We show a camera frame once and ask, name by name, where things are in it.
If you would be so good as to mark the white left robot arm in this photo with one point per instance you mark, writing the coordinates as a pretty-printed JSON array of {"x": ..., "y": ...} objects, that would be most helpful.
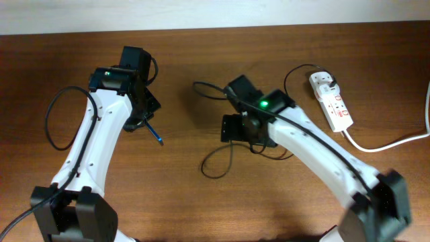
[{"x": 72, "y": 207}]

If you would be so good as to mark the blue Samsung Galaxy smartphone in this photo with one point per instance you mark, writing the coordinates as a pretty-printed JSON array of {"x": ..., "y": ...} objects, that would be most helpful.
[{"x": 154, "y": 133}]

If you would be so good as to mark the white power strip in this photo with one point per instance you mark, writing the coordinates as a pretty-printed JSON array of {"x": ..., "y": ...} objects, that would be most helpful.
[{"x": 334, "y": 108}]

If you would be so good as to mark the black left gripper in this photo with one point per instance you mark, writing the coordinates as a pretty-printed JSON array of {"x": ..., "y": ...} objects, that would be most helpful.
[{"x": 153, "y": 105}]

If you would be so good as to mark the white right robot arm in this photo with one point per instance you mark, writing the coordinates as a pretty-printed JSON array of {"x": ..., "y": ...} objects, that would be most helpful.
[{"x": 377, "y": 207}]

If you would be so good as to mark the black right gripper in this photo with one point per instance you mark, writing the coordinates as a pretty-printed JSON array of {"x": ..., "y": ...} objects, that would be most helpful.
[{"x": 231, "y": 130}]

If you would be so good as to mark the white charger plug adapter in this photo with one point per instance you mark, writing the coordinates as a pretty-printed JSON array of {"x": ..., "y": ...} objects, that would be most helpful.
[{"x": 325, "y": 92}]

